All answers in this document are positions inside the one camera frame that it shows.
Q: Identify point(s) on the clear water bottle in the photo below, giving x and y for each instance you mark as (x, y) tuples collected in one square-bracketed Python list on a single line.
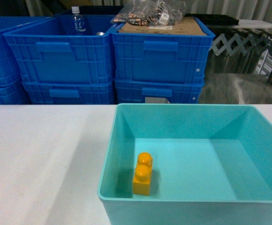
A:
[(77, 22)]

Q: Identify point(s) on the brown cardboard sheet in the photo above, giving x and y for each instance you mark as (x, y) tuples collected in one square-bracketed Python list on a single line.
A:
[(163, 28)]

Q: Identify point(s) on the blue crate lower left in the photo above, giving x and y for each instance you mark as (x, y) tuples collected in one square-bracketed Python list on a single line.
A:
[(14, 94)]

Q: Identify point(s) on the blue crate lower right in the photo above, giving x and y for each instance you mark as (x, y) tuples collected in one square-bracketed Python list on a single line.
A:
[(137, 92)]

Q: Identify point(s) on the blue crate upper right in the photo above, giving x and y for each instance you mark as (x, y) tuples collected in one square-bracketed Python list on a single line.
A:
[(161, 56)]

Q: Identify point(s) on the black tray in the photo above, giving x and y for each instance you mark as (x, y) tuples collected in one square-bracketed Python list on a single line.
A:
[(214, 19)]

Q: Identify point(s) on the yellow toy block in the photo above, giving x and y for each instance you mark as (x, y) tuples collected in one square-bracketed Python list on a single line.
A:
[(141, 182)]

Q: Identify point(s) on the clear bag of parts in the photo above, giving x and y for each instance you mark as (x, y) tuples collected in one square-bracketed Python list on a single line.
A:
[(151, 12)]

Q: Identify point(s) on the blue crate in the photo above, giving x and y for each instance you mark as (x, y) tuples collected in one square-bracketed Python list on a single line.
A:
[(14, 94), (70, 94), (161, 56), (9, 69), (49, 51), (137, 92)]

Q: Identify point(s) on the grey expandable conveyor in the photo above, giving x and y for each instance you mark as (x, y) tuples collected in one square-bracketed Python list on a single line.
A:
[(229, 45)]

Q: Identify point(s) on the blue crate upper left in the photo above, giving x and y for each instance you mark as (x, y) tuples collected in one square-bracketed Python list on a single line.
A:
[(9, 69)]

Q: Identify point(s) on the blue crate upper middle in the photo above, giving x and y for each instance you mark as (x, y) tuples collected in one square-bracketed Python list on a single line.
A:
[(49, 51)]

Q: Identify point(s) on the blue crate lower middle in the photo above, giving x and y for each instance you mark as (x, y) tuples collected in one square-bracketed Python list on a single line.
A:
[(70, 94)]

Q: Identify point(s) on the teal plastic box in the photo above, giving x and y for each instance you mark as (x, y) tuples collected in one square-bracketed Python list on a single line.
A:
[(212, 165)]

